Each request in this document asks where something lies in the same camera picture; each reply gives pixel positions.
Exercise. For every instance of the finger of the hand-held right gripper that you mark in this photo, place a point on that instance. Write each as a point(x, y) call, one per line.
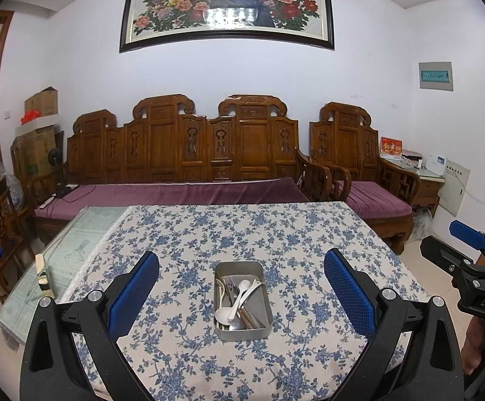
point(438, 250)
point(466, 232)

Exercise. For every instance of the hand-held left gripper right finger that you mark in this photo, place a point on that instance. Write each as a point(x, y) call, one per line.
point(349, 296)

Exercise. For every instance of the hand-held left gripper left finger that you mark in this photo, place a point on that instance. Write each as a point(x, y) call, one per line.
point(136, 292)

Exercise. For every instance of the wide white rice spoon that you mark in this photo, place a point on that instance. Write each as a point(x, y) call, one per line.
point(222, 316)

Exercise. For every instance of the metal fork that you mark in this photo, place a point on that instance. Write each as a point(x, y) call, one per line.
point(227, 285)

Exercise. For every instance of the brown wooden chopstick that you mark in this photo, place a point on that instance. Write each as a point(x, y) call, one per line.
point(255, 314)
point(248, 317)

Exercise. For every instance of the white soup spoon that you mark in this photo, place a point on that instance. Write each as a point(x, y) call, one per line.
point(245, 286)

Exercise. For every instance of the metal spoon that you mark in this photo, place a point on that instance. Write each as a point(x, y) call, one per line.
point(238, 324)

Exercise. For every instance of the rectangular metal tray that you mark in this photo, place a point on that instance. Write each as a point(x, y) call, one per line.
point(242, 336)

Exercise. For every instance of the person's right hand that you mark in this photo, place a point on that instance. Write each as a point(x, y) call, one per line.
point(476, 342)

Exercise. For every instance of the clear plastic bag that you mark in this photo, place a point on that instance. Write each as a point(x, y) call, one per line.
point(424, 225)
point(10, 183)

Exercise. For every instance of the wooden side table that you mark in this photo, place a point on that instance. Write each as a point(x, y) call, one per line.
point(428, 188)

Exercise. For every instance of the green patterned table mat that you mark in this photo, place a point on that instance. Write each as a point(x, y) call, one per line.
point(79, 242)

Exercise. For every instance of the purple armchair cushion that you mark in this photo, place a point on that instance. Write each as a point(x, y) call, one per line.
point(376, 200)

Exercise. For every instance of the blue floral tablecloth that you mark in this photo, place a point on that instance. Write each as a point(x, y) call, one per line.
point(267, 238)

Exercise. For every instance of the long purple sofa cushion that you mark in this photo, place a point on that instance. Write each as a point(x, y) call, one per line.
point(163, 194)

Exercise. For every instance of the red box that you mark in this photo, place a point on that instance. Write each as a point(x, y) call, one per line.
point(391, 148)

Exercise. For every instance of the black device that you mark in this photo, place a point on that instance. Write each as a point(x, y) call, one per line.
point(64, 192)

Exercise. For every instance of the white remote control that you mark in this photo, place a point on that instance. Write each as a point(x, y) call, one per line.
point(44, 204)

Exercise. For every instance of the carved wooden armchair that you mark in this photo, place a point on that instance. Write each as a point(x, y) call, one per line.
point(346, 142)

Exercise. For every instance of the wooden chair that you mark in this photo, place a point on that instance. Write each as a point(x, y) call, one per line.
point(2, 234)

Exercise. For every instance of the small black fan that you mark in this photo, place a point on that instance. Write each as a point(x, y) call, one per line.
point(52, 156)

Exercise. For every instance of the large printed cardboard box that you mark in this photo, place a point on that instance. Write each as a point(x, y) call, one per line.
point(37, 150)

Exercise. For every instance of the carved wooden sofa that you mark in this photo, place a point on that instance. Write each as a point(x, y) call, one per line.
point(250, 142)

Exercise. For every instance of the flat white box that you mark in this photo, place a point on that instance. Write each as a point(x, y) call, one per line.
point(37, 128)

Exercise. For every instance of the red paper decoration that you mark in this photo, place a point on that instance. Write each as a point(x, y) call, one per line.
point(30, 117)

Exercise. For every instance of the open brown cardboard box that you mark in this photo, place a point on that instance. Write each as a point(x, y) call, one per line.
point(41, 102)

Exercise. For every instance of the framed peacock flower painting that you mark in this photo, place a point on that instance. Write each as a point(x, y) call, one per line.
point(225, 4)

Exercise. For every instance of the grey wall electrical panel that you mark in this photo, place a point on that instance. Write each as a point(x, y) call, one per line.
point(435, 76)

